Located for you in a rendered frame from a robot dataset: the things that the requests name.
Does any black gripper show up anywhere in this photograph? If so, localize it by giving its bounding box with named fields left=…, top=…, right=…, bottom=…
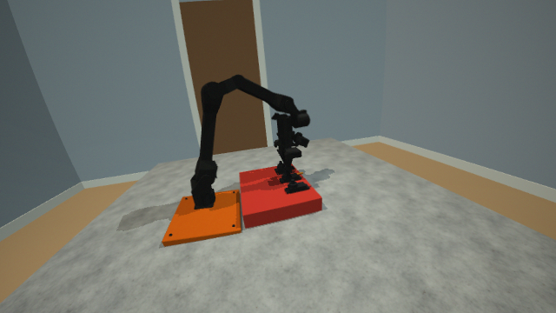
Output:
left=274, top=130, right=301, bottom=170

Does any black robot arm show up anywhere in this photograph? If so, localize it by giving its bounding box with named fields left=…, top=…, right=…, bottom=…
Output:
left=190, top=75, right=311, bottom=210

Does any black micro servo with orange cable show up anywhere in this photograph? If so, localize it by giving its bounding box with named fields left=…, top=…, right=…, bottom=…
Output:
left=275, top=161, right=303, bottom=175

